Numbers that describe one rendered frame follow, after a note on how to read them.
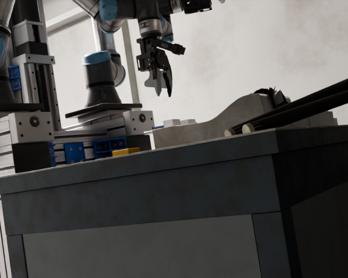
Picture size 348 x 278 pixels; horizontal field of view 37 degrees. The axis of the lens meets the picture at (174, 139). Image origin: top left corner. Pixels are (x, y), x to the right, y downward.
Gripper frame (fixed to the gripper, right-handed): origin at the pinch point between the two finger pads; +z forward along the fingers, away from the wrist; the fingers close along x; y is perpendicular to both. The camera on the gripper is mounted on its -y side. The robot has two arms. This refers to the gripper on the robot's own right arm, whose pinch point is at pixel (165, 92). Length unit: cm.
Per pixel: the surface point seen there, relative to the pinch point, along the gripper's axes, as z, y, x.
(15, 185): 23, -3, 71
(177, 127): 12.8, -7.4, 8.3
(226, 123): 14.5, -23.9, 8.4
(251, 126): 19, -48, 48
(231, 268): 42, -49, 69
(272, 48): -53, 42, -237
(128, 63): -76, 184, -248
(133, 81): -59, 184, -251
